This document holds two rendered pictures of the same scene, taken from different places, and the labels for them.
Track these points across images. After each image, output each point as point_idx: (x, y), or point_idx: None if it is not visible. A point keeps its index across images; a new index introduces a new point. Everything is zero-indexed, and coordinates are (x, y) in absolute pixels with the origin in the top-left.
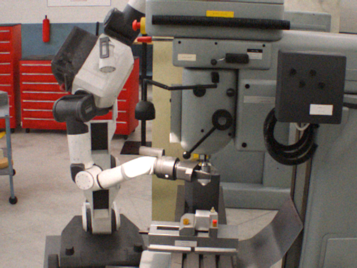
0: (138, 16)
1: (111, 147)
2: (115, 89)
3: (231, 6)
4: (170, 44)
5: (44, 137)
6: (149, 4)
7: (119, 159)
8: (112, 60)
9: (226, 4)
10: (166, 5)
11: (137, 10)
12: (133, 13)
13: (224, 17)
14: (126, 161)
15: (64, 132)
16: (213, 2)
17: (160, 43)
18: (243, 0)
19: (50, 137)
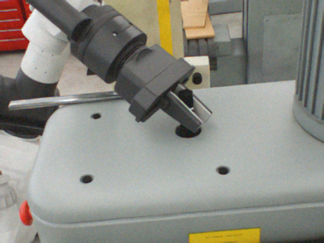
0: (46, 91)
1: (76, 66)
2: (32, 231)
3: (253, 219)
4: (120, 0)
5: (1, 60)
6: (39, 227)
7: (86, 84)
8: (8, 216)
9: (241, 214)
10: (81, 235)
11: (42, 83)
12: (34, 88)
13: (236, 240)
14: (95, 85)
15: (23, 50)
16: (206, 215)
17: (106, 0)
18: (287, 201)
19: (7, 59)
